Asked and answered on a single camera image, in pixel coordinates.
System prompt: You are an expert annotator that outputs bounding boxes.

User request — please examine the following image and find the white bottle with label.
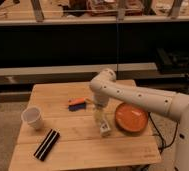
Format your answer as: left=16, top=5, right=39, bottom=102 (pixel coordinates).
left=96, top=119, right=111, bottom=137

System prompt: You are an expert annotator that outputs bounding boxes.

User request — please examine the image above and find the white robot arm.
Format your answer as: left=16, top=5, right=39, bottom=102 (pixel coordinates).
left=89, top=68, right=189, bottom=171

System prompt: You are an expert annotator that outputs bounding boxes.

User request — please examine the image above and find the black striped rectangular block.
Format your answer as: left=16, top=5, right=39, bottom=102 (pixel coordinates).
left=33, top=129, right=60, bottom=161

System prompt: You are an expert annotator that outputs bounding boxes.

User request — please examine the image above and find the metal shelf rail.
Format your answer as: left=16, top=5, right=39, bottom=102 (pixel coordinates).
left=0, top=63, right=157, bottom=85

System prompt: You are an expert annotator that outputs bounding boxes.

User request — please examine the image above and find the wooden folding table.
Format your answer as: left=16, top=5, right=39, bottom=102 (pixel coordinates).
left=9, top=82, right=161, bottom=171

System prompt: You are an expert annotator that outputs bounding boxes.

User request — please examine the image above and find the translucent white plastic cup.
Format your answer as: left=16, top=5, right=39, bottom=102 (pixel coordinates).
left=21, top=106, right=43, bottom=130

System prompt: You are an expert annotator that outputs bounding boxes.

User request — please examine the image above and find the orange and blue toy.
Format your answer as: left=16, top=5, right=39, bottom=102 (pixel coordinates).
left=68, top=98, right=93, bottom=111

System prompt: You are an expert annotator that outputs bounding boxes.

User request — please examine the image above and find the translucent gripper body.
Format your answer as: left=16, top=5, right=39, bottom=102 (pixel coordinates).
left=93, top=106, right=107, bottom=126

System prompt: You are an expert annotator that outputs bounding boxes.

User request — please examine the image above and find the black cable on floor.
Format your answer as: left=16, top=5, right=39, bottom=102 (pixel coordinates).
left=148, top=112, right=179, bottom=154

